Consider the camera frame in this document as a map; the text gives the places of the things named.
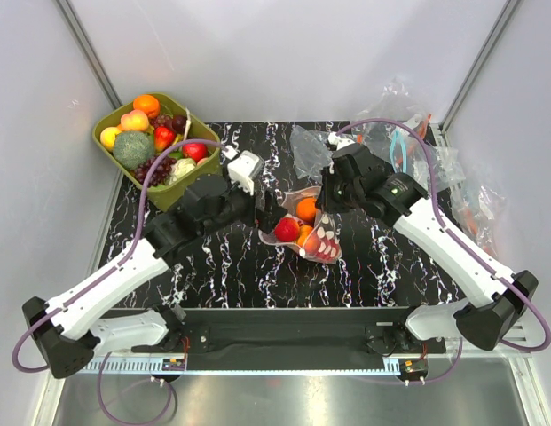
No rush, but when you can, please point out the red orange fruit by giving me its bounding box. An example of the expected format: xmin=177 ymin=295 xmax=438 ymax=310
xmin=153 ymin=126 xmax=177 ymax=153

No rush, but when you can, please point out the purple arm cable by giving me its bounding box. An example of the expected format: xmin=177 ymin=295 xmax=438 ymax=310
xmin=12 ymin=138 xmax=227 ymax=422
xmin=335 ymin=117 xmax=551 ymax=383

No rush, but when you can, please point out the orange at bin back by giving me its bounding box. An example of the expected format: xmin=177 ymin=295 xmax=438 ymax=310
xmin=132 ymin=94 xmax=161 ymax=119

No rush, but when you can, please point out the red apple in bin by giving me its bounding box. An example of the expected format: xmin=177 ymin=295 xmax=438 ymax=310
xmin=182 ymin=143 xmax=209 ymax=163

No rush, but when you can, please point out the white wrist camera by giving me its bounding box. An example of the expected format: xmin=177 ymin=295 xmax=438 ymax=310
xmin=327 ymin=132 xmax=357 ymax=151
xmin=223 ymin=146 xmax=264 ymax=195

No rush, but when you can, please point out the black marbled table mat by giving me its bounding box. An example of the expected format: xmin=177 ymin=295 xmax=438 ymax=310
xmin=99 ymin=122 xmax=465 ymax=309

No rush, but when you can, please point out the white cauliflower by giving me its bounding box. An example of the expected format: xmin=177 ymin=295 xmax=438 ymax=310
xmin=167 ymin=158 xmax=196 ymax=185

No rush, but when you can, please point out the orange tangerine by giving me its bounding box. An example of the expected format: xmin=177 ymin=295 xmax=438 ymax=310
xmin=295 ymin=197 xmax=317 ymax=224

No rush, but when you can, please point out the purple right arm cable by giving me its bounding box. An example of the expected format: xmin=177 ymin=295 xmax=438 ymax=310
xmin=335 ymin=117 xmax=551 ymax=383

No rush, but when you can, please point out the dotted clear zip bag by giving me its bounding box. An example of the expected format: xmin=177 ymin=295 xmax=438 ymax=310
xmin=259 ymin=186 xmax=342 ymax=264

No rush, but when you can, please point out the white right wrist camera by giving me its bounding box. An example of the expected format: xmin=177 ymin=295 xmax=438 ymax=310
xmin=327 ymin=132 xmax=357 ymax=151

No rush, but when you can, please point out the pink yellow peach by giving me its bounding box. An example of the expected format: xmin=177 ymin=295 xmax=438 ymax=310
xmin=119 ymin=109 xmax=150 ymax=132

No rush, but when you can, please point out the red apple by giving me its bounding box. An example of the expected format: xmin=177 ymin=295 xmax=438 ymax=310
xmin=182 ymin=143 xmax=209 ymax=163
xmin=304 ymin=236 xmax=341 ymax=263
xmin=273 ymin=217 xmax=300 ymax=243

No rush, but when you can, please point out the dark purple grape bunch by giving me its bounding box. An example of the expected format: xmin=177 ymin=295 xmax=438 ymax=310
xmin=133 ymin=157 xmax=177 ymax=187

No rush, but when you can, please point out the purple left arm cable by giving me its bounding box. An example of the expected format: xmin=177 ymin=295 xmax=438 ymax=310
xmin=12 ymin=138 xmax=227 ymax=422

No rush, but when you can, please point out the dark plum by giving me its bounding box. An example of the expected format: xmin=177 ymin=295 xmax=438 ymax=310
xmin=171 ymin=114 xmax=187 ymax=133

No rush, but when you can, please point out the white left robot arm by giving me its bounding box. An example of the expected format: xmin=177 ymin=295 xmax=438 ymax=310
xmin=22 ymin=175 xmax=287 ymax=379

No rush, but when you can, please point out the olive yellow block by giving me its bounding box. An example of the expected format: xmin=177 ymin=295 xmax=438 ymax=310
xmin=171 ymin=135 xmax=184 ymax=146

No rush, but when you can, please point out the green broccoli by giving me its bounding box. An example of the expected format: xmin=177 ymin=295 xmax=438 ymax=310
xmin=113 ymin=130 xmax=156 ymax=170

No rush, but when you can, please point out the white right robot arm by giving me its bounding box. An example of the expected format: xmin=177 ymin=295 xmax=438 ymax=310
xmin=317 ymin=143 xmax=539 ymax=352

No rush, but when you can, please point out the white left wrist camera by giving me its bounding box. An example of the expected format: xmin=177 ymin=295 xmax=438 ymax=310
xmin=223 ymin=146 xmax=264 ymax=195

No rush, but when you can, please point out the crumpled clear bag pile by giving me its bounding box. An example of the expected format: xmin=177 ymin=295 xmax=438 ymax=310
xmin=352 ymin=77 xmax=504 ymax=257

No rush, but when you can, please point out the blue zipper clear bag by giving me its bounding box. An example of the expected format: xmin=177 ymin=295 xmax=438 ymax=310
xmin=387 ymin=130 xmax=466 ymax=193

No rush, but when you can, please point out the red zipper clear bag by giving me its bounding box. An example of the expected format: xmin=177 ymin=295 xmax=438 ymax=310
xmin=287 ymin=125 xmax=365 ymax=181

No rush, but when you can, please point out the yellow lemon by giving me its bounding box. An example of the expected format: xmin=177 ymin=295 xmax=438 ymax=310
xmin=99 ymin=126 xmax=122 ymax=153

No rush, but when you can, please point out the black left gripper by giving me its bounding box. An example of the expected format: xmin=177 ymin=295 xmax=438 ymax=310
xmin=201 ymin=165 xmax=287 ymax=238

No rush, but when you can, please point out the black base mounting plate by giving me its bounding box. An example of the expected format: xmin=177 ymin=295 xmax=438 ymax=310
xmin=130 ymin=305 xmax=449 ymax=356

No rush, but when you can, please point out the olive green plastic bin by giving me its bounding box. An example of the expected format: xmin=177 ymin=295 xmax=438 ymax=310
xmin=92 ymin=92 xmax=221 ymax=211

